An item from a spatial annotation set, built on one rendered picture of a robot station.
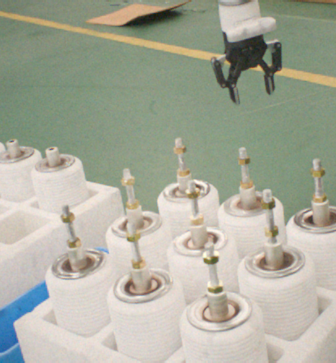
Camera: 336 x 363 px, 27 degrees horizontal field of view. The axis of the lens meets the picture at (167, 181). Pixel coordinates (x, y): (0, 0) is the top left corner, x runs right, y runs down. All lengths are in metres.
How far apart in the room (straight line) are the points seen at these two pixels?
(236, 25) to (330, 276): 0.53
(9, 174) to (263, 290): 0.67
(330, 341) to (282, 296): 0.08
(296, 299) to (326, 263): 0.10
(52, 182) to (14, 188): 0.12
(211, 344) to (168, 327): 0.10
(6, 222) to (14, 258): 0.15
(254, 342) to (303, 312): 0.11
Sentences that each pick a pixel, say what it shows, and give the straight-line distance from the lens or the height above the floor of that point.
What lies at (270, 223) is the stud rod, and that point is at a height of 0.31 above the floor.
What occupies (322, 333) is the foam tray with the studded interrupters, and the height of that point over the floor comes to 0.18.
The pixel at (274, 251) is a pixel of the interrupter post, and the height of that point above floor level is 0.27.
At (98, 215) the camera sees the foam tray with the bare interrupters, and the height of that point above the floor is 0.16.
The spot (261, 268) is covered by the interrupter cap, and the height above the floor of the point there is 0.25.
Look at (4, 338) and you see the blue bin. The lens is 1.20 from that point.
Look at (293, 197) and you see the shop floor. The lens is 1.62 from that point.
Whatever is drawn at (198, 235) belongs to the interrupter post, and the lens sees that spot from 0.95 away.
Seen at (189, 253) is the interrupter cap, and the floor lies 0.25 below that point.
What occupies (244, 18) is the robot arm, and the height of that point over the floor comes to 0.44.
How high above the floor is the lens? 0.72
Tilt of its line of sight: 24 degrees down
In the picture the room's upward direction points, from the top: 10 degrees counter-clockwise
